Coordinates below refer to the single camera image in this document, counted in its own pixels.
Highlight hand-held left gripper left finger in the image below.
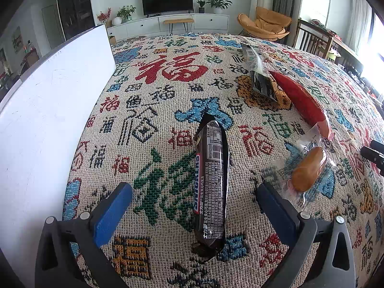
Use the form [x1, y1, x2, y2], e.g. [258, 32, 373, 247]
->
[35, 182, 133, 288]

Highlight orange lounge chair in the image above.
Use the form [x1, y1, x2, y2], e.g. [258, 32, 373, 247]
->
[238, 6, 292, 42]

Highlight large leafy potted plant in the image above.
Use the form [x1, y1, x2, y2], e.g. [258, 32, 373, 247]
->
[206, 0, 233, 15]

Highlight window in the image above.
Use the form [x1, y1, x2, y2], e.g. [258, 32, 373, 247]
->
[358, 9, 384, 82]

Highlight brown chocolate bar packet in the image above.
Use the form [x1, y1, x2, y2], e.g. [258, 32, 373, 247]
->
[192, 113, 231, 263]

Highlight small wooden side table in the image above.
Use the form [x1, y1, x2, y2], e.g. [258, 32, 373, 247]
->
[24, 48, 40, 67]

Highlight wooden bench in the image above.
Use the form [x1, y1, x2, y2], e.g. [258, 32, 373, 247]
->
[163, 18, 195, 35]

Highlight white storage box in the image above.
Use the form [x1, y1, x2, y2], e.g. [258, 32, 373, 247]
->
[0, 23, 117, 288]

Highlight black snack packet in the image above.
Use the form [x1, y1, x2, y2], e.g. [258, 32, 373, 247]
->
[240, 42, 279, 102]

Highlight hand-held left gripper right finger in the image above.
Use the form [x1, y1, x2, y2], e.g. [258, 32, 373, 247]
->
[256, 183, 356, 288]

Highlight red flowers in vase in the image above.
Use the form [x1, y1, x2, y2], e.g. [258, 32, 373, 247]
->
[96, 7, 112, 28]

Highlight wooden dining chair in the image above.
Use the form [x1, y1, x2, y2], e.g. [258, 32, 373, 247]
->
[295, 19, 334, 59]

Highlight bread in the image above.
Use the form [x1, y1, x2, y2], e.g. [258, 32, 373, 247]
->
[264, 124, 336, 208]

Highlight black television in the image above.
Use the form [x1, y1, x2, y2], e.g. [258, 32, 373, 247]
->
[142, 0, 194, 16]

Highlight green plant in vase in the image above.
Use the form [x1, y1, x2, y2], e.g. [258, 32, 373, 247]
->
[116, 5, 136, 23]

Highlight dark display cabinet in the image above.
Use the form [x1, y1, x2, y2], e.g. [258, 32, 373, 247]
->
[55, 0, 96, 41]

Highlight framed wall picture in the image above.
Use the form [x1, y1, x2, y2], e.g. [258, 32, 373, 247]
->
[11, 26, 23, 49]

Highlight red snack packet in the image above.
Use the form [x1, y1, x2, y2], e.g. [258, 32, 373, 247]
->
[268, 70, 335, 140]

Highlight white television cabinet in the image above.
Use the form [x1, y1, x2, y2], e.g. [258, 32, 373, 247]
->
[106, 13, 230, 41]

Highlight wooden dining table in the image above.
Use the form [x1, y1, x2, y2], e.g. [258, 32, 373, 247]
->
[330, 33, 361, 67]

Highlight printed woven blanket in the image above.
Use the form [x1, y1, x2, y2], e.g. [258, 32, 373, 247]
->
[61, 32, 384, 288]

